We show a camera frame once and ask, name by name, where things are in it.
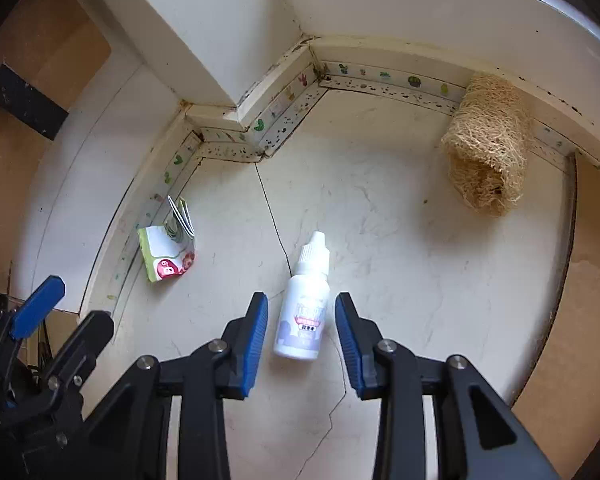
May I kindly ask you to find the small white dropper bottle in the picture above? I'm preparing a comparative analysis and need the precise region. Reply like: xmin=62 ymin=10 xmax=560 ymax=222
xmin=274 ymin=231 xmax=330 ymax=361

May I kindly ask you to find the small green pink paper wrapper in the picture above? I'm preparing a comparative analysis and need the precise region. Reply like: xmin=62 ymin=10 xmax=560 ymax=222
xmin=137 ymin=196 xmax=196 ymax=283

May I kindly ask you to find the flat brown cardboard sheet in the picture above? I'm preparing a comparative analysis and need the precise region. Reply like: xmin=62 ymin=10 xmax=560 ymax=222
xmin=514 ymin=155 xmax=600 ymax=479

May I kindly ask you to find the natural loofah sponge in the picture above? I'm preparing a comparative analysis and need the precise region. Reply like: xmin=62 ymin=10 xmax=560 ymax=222
xmin=441 ymin=73 xmax=532 ymax=217

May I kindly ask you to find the wooden cutting board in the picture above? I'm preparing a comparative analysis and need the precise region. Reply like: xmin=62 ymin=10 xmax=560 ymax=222
xmin=0 ymin=0 xmax=111 ymax=292

